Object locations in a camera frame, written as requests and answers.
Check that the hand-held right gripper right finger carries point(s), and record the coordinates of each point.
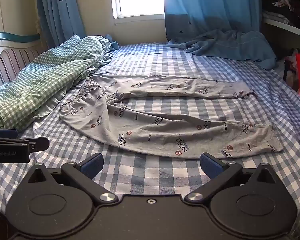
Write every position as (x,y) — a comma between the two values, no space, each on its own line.
(210,166)

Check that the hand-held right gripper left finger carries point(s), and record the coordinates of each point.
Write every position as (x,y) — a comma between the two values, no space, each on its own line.
(91,166)

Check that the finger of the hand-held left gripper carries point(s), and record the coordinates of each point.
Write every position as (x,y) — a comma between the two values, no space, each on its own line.
(5,133)
(36,145)

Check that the grey printed pants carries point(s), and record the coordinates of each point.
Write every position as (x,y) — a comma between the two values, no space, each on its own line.
(150,130)

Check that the green checked quilt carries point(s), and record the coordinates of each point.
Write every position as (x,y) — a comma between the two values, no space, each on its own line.
(42,80)

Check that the striped headboard with teal trim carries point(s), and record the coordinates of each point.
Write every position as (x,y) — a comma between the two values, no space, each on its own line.
(12,60)

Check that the blue checked bed sheet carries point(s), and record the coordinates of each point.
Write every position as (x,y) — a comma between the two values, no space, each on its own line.
(150,62)

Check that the plain blue blanket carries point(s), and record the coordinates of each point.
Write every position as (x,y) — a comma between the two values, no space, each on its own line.
(230,45)

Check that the small blue cloth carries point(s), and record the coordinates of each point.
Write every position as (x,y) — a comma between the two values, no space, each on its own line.
(113,43)

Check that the blue star curtain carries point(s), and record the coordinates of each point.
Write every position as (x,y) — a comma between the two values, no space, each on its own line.
(210,7)
(60,7)

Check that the white shelf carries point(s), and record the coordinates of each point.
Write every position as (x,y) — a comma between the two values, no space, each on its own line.
(287,26)

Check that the pile of clothes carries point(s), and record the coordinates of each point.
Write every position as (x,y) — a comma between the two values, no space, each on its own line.
(285,7)

